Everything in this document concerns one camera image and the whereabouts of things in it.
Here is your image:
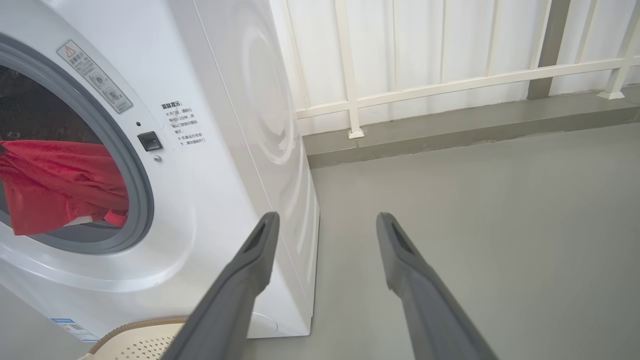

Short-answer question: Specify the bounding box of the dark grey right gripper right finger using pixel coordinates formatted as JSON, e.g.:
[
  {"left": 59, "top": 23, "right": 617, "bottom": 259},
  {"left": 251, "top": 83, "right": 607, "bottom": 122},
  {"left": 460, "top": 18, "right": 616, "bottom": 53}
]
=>
[{"left": 376, "top": 212, "right": 498, "bottom": 360}]

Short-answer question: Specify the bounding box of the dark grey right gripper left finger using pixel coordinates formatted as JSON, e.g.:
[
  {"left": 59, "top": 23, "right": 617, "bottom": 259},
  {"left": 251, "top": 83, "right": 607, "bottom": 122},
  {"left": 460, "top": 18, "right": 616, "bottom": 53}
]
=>
[{"left": 161, "top": 211, "right": 281, "bottom": 360}]

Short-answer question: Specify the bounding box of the red cloth garment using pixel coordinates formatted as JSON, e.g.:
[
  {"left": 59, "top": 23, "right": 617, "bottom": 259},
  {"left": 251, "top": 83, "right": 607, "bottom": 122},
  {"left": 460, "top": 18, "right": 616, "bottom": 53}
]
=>
[{"left": 0, "top": 140, "right": 130, "bottom": 236}]

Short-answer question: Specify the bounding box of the cream perforated laundry basket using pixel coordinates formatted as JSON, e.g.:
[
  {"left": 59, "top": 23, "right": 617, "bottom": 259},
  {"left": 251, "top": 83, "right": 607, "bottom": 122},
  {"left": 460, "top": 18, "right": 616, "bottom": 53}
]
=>
[{"left": 77, "top": 315, "right": 191, "bottom": 360}]

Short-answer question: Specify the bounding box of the white Hisense washing machine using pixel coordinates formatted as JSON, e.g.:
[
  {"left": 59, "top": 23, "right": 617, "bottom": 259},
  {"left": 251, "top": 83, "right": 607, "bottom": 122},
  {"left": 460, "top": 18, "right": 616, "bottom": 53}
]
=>
[{"left": 0, "top": 0, "right": 321, "bottom": 343}]

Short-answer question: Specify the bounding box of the cream white metal railing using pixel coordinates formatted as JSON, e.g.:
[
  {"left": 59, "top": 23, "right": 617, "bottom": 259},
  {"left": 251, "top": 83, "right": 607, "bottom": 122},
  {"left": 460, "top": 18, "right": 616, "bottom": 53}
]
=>
[{"left": 280, "top": 0, "right": 640, "bottom": 140}]

